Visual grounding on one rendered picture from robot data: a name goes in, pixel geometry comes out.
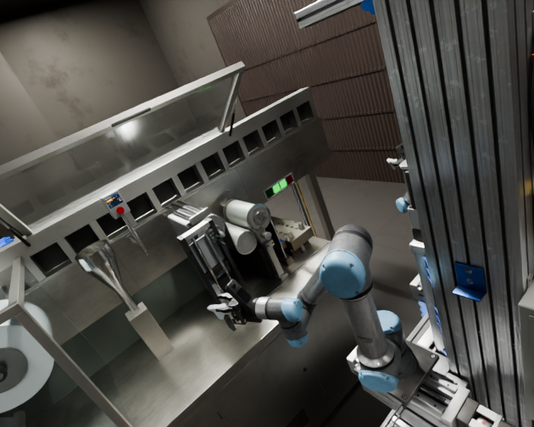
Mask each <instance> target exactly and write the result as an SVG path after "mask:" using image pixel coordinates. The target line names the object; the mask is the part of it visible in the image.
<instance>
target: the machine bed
mask: <svg viewBox="0 0 534 427"><path fill-rule="evenodd" d="M328 242H331V241H327V240H325V239H321V238H319V237H316V236H312V237H311V238H310V239H309V243H310V244H309V245H308V246H306V247H305V249H306V250H307V252H305V253H301V252H300V253H299V254H297V255H296V256H295V257H292V259H293V261H294V262H293V263H292V264H291V265H290V266H287V265H285V264H283V263H280V262H279V263H280V265H281V268H282V270H283V271H285V272H287V273H288V275H287V276H285V277H284V278H283V279H282V280H281V279H279V278H277V277H275V276H274V277H273V278H270V277H269V276H267V275H265V274H262V273H260V272H258V271H257V270H255V269H253V268H251V267H249V266H247V265H246V264H244V263H239V264H238V265H237V268H238V270H239V272H240V274H241V276H242V278H243V280H244V282H245V284H246V286H247V288H248V290H249V292H250V294H251V296H252V297H253V298H256V297H265V296H266V295H267V294H268V293H269V292H270V291H272V290H273V289H274V288H275V287H277V286H278V285H279V284H280V283H281V282H282V281H283V280H284V279H285V278H286V277H288V276H289V275H290V274H291V273H292V272H294V271H295V270H296V269H297V268H298V267H300V266H301V265H302V264H303V263H305V262H306V261H307V260H308V259H309V258H311V257H312V256H313V255H314V254H315V253H316V252H318V251H319V250H320V249H321V248H322V247H323V246H324V245H325V244H326V243H328ZM329 246H330V245H329ZM329 246H327V247H326V248H325V249H324V250H323V251H321V252H320V253H319V254H318V255H317V256H315V257H314V258H313V259H312V260H311V261H309V262H308V263H307V264H306V265H305V266H303V267H302V268H301V269H300V270H299V271H298V272H297V273H296V274H295V275H294V276H292V277H291V278H290V279H289V280H288V281H286V282H285V283H284V284H283V285H282V286H280V287H279V288H278V289H277V290H276V291H274V292H273V293H272V294H271V295H270V296H269V297H290V298H297V294H298V292H299V291H300V290H301V288H302V287H304V286H305V285H306V283H307V282H308V280H309V279H310V277H311V276H312V274H313V273H314V272H315V270H316V269H317V268H318V266H319V265H320V263H321V262H322V260H323V258H324V257H325V255H326V253H327V251H328V249H329ZM210 305H215V303H214V301H213V299H212V297H211V296H210V295H209V293H208V291H207V289H205V290H204V291H202V292H201V293H199V294H198V295H197V296H195V297H194V298H193V299H192V300H191V301H189V302H188V303H187V304H185V305H184V306H183V307H181V308H180V309H178V310H177V311H176V312H174V313H173V314H172V315H170V316H169V317H168V318H167V319H166V320H164V321H163V322H162V323H160V324H159V326H160V328H161V329H162V331H163V332H164V333H165V334H166V336H167V337H168V339H169V340H170V342H171V343H172V345H173V346H174V348H175V349H173V350H172V351H171V352H169V353H168V354H167V355H166V356H165V357H163V358H162V359H161V360H158V359H157V358H156V357H155V356H154V354H153V353H152V351H151V350H150V349H149V347H148V346H147V344H146V343H145V342H144V340H143V339H142V338H141V339H139V340H138V341H137V342H135V343H134V344H133V345H131V346H130V347H128V348H127V349H126V350H124V351H123V352H122V353H121V354H120V355H119V356H117V357H116V358H114V359H113V360H112V361H110V362H109V363H108V367H109V370H110V372H111V375H112V377H113V379H114V383H115V385H116V388H117V391H118V393H119V395H120V399H121V401H122V403H123V406H124V409H125V412H126V415H127V417H128V419H129V422H130V424H131V425H132V426H133V427H177V426H178V425H179V424H180V423H181V422H182V421H183V420H184V419H185V418H187V417H188V416H189V415H190V414H191V413H192V412H193V411H194V410H195V409H196V408H197V407H198V406H200V405H201V404H202V403H203V402H204V401H205V400H206V399H207V398H208V397H209V396H210V395H211V394H213V393H214V392H215V391H216V390H217V389H218V388H219V387H220V386H221V385H222V384H223V383H224V382H225V381H227V380H228V379H229V378H230V377H231V376H232V375H233V374H234V373H235V372H236V371H237V370H238V369H239V368H241V366H243V364H245V362H247V360H248V359H250V358H251V357H252V356H253V355H254V354H255V353H256V352H257V351H258V350H259V349H260V348H261V347H262V346H263V345H265V344H266V343H267V342H268V341H269V340H270V339H271V338H272V337H273V336H274V335H275V334H276V333H278V332H279V331H280V330H281V327H280V325H279V323H278V321H277V320H268V319H263V321H262V323H254V322H247V323H246V324H245V325H244V324H240V325H239V326H238V327H237V328H236V330H235V331H233V330H231V329H230V328H229V327H228V325H227V323H226V322H225V320H224V319H218V317H217V316H216V314H215V313H214V312H212V311H209V310H208V309H207V307H208V306H210Z"/></svg>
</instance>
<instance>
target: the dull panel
mask: <svg viewBox="0 0 534 427"><path fill-rule="evenodd" d="M227 249H228V251H229V253H230V255H231V257H232V259H233V261H234V263H235V265H238V264H239V263H240V262H241V261H240V259H239V257H238V256H237V254H236V251H234V250H232V249H230V248H229V247H227ZM205 289H206V287H205V286H204V284H203V282H202V281H201V279H200V277H199V276H198V274H197V271H196V270H195V269H194V267H193V266H192V263H191V261H190V260H189V258H188V257H187V258H186V259H184V260H183V261H181V262H180V263H178V264H177V265H176V266H175V267H173V268H172V269H170V270H168V271H167V272H165V273H164V274H162V275H161V276H159V277H158V278H157V279H156V280H154V281H153V282H151V283H150V284H148V285H147V286H145V287H144V288H142V289H141V290H140V291H138V292H137V293H135V294H134V295H133V296H131V297H132V298H133V300H134V301H135V303H136V304H137V305H138V304H139V303H140V302H143V304H144V305H145V306H146V308H147V309H148V311H149V312H150V314H151V315H152V316H153V317H154V319H155V320H156V322H157V323H158V324H160V323H162V322H163V321H164V320H166V319H167V318H168V317H169V316H170V315H172V314H173V313H174V312H176V311H177V310H178V309H180V308H181V307H183V306H184V305H185V304H187V303H188V302H189V301H191V300H192V299H193V298H194V297H195V296H197V295H198V294H199V293H201V292H202V291H204V290H205ZM128 311H130V310H129V309H128V308H127V306H126V305H125V304H124V303H123V302H122V303H121V304H120V305H118V306H117V307H115V308H114V309H112V310H111V311H109V312H108V313H106V314H104V316H102V317H101V318H100V319H98V320H96V321H95V322H94V323H92V324H90V325H89V326H87V327H86V328H85V329H84V330H82V331H81V334H82V335H83V336H84V337H85V338H86V339H87V340H88V341H89V342H90V344H91V345H92V346H93V347H94V348H95V350H96V351H97V352H98V353H99V355H100V356H101V357H102V358H103V359H104V361H105V362H106V363H109V362H110V361H112V360H113V359H114V358H116V357H117V356H119V355H120V354H121V353H122V352H123V351H124V350H126V349H127V348H128V347H130V346H131V345H133V344H134V343H135V342H137V341H138V340H139V339H141V337H140V336H139V334H138V333H137V332H136V330H135V329H134V327H133V326H132V325H131V323H130V321H129V320H128V318H127V317H126V316H125V313H127V312H128Z"/></svg>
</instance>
